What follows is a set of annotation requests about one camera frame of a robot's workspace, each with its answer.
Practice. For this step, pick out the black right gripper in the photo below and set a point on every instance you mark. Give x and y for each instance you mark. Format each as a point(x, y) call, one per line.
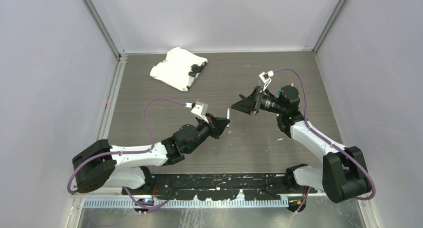
point(258, 100)

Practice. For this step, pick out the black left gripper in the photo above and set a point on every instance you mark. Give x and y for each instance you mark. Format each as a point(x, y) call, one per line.
point(216, 125)

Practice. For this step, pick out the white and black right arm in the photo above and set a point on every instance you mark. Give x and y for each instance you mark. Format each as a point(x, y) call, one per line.
point(343, 174)

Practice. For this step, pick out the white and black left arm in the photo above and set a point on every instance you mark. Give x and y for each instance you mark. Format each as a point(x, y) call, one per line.
point(102, 165)

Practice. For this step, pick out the white crumpled cloth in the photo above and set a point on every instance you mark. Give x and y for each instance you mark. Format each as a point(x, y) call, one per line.
point(179, 69)

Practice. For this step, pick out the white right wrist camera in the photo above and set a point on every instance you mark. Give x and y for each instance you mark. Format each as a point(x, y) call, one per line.
point(265, 77)

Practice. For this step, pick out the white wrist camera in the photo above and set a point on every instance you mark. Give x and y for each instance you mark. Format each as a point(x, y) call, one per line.
point(265, 77)
point(199, 110)

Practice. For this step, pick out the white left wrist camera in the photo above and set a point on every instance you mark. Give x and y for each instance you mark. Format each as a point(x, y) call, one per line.
point(199, 110)

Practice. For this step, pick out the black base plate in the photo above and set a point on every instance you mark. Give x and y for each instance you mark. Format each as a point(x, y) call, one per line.
point(217, 186)

